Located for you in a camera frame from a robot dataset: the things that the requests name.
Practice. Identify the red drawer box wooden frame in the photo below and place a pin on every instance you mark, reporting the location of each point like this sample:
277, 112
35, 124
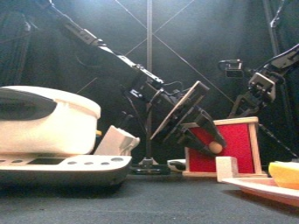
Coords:
239, 145

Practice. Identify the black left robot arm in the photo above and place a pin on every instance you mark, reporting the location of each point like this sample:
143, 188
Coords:
112, 59

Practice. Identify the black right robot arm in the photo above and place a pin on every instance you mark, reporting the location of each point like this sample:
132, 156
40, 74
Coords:
286, 59

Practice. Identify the white and black small object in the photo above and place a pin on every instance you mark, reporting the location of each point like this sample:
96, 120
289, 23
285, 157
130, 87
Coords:
177, 164

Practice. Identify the white wooden block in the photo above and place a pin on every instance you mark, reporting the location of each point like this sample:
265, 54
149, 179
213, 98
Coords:
227, 169

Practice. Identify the small white plastic toy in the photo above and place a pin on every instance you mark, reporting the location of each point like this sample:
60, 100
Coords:
115, 143

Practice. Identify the small yellow toy piece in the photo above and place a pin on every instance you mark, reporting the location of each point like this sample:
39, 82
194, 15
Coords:
98, 133

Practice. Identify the yellow toy fruit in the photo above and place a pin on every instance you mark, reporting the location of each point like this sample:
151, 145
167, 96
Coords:
286, 173

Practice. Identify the white toy cooking appliance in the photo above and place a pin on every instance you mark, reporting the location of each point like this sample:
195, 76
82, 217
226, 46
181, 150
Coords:
58, 131

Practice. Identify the vertical metal frame post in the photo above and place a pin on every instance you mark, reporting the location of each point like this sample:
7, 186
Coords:
149, 87

